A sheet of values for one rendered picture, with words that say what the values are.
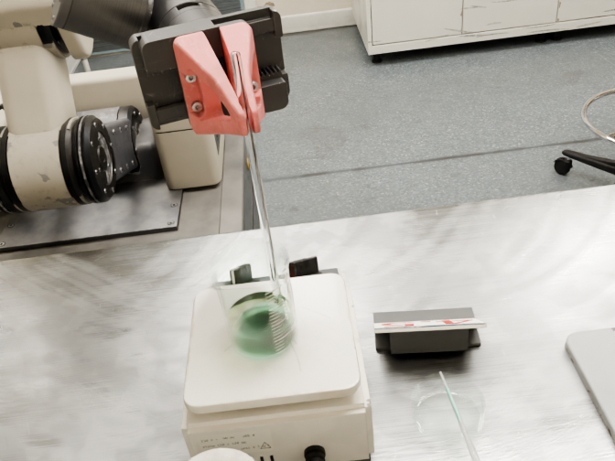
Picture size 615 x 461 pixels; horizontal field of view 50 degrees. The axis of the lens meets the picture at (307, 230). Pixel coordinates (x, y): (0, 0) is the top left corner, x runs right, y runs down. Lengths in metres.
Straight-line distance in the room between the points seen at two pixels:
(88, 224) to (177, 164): 0.24
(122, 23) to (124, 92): 1.21
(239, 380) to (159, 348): 0.18
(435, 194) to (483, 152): 0.30
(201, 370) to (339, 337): 0.10
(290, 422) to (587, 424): 0.23
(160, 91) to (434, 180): 1.77
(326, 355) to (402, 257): 0.24
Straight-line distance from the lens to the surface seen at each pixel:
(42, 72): 1.32
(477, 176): 2.21
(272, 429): 0.47
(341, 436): 0.48
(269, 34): 0.48
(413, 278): 0.65
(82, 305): 0.70
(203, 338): 0.50
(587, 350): 0.59
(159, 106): 0.48
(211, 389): 0.46
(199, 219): 1.47
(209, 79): 0.41
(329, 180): 2.21
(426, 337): 0.57
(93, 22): 0.52
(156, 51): 0.44
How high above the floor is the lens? 1.18
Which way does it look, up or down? 36 degrees down
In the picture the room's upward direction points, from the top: 7 degrees counter-clockwise
